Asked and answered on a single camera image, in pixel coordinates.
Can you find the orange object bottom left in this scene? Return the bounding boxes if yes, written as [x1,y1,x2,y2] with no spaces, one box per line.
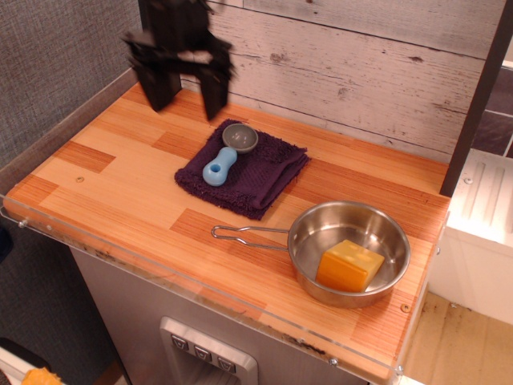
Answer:
[21,368,63,385]

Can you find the silver toy fridge cabinet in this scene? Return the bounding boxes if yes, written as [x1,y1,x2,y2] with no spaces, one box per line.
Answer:
[71,249,364,384]

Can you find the yellow toy cheese block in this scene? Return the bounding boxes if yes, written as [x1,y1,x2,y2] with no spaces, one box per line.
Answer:
[316,240,385,293]

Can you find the steel pot with handle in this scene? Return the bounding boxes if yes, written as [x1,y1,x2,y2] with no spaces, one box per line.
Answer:
[211,200,412,310]

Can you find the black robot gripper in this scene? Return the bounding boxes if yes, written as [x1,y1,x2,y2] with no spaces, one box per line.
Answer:
[123,1,234,120]

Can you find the white toy sink unit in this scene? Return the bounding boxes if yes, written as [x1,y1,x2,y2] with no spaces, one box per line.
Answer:
[428,150,512,323]

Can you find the silver dispenser button panel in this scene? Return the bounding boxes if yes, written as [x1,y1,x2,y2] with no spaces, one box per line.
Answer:
[160,317,259,385]

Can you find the purple folded towel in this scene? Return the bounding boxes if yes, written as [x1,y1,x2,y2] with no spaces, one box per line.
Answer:
[175,119,309,220]

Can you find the blue grey scoop spatula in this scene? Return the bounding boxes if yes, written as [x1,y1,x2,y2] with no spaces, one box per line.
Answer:
[202,124,259,187]

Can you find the dark vertical post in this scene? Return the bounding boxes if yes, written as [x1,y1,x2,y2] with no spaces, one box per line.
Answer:
[439,0,512,197]

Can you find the clear acrylic edge guard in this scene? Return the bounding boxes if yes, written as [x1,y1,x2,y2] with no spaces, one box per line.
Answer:
[3,197,410,383]

